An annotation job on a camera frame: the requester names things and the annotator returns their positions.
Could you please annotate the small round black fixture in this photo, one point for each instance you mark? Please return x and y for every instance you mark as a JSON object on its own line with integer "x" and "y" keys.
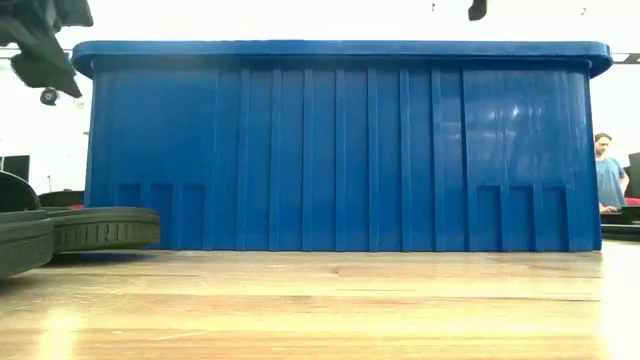
{"x": 48, "y": 97}

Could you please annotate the black slide sandal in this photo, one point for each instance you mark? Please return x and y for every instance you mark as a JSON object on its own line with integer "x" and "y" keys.
{"x": 25, "y": 245}
{"x": 110, "y": 232}
{"x": 60, "y": 197}

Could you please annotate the small black monitor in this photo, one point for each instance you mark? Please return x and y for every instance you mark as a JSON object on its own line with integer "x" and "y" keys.
{"x": 635, "y": 175}

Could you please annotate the person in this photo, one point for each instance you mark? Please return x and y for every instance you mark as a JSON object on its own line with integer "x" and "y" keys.
{"x": 610, "y": 175}

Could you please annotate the black desk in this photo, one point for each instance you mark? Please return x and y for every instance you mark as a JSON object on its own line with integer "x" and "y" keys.
{"x": 620, "y": 222}

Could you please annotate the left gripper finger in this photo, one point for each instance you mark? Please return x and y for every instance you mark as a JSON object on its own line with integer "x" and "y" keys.
{"x": 45, "y": 72}
{"x": 35, "y": 42}

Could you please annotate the black screen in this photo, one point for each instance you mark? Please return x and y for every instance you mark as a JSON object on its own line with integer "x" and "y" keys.
{"x": 17, "y": 167}

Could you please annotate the small red bin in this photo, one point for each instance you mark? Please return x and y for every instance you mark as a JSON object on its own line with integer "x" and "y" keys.
{"x": 633, "y": 201}

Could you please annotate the blue plastic bin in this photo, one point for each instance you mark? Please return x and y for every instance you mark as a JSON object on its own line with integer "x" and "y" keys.
{"x": 350, "y": 150}

